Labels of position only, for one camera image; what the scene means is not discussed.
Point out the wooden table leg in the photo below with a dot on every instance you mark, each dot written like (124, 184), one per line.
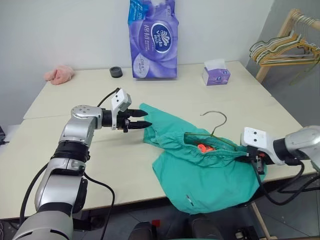
(261, 222)

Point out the wooden clothes rack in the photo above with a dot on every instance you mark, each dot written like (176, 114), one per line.
(286, 27)

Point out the dark grey tape roll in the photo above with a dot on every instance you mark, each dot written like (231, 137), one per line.
(116, 72)

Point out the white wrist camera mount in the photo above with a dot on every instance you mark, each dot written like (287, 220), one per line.
(257, 140)
(118, 100)

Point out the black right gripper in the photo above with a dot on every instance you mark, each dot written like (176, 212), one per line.
(257, 162)

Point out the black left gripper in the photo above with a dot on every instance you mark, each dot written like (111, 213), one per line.
(123, 120)

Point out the dark rounded shape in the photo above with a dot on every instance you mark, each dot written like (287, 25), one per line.
(142, 231)
(205, 228)

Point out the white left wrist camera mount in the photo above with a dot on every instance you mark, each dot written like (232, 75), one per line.
(118, 100)

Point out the pink fluffy cloth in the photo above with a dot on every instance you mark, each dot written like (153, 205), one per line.
(60, 75)

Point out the purple tissue paper pack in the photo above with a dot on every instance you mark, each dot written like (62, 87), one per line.
(152, 50)

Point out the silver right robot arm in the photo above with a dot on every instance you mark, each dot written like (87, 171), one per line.
(305, 142)

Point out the red floor marker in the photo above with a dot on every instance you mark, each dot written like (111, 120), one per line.
(155, 223)

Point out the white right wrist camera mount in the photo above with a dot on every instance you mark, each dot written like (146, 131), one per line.
(257, 140)

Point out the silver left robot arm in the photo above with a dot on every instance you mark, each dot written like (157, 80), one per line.
(80, 125)

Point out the purple tissue box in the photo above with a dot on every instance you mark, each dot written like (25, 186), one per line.
(217, 77)

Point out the green garment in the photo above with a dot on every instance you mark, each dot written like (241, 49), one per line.
(200, 180)

